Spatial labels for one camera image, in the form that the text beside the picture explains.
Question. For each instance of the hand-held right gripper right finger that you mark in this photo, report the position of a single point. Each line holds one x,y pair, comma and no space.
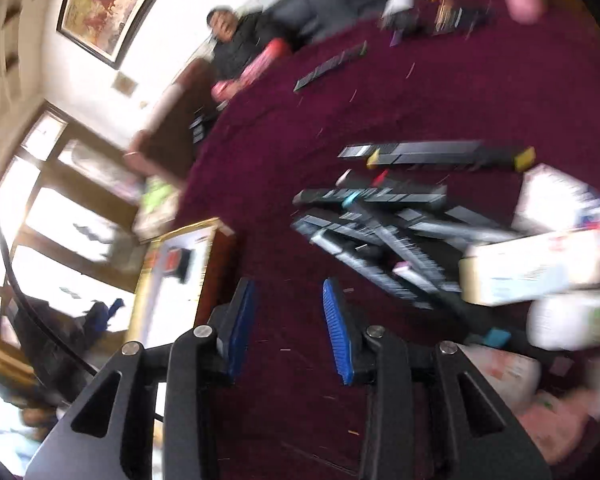
336,330

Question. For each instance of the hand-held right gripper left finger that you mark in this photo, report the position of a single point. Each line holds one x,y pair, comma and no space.
242,320

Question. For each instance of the white tray gold rim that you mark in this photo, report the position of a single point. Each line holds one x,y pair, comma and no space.
177,300

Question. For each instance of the pile of black markers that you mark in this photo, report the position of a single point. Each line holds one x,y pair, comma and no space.
380,197

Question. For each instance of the cyan small object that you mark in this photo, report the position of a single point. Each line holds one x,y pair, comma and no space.
496,338

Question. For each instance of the pink white packet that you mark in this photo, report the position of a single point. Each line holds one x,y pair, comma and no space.
500,370

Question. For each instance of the long white cardboard box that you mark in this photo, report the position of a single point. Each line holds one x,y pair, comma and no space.
520,270

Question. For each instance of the row of aligned black markers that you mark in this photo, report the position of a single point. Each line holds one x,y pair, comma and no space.
445,157

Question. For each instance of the brown armchair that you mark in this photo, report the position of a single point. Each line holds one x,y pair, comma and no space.
177,115

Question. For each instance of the white printed box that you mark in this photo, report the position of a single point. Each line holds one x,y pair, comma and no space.
555,200

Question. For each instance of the slim black marker pen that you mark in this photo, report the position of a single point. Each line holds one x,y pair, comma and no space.
330,67

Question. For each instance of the small white box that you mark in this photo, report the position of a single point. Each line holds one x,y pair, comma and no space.
399,2

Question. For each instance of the wooden window frame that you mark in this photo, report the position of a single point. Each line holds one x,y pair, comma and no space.
55,176

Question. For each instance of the framed wall painting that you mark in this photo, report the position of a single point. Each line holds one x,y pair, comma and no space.
105,0

